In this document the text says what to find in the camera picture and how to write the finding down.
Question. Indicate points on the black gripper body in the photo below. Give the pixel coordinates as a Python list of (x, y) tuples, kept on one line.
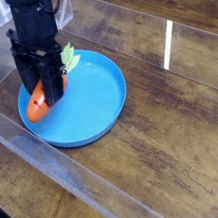
[(35, 31)]

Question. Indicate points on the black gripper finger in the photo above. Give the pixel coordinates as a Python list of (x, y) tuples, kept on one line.
[(27, 69), (51, 76)]

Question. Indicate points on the orange toy carrot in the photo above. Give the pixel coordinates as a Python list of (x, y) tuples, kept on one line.
[(37, 107)]

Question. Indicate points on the blue round tray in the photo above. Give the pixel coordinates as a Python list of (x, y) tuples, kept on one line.
[(91, 104)]

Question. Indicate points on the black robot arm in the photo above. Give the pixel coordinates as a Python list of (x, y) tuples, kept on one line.
[(36, 53)]

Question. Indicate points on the clear acrylic front barrier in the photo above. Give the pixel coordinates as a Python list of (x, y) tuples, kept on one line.
[(96, 192)]

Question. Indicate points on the clear acrylic corner bracket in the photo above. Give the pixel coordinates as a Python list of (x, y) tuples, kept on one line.
[(64, 14)]

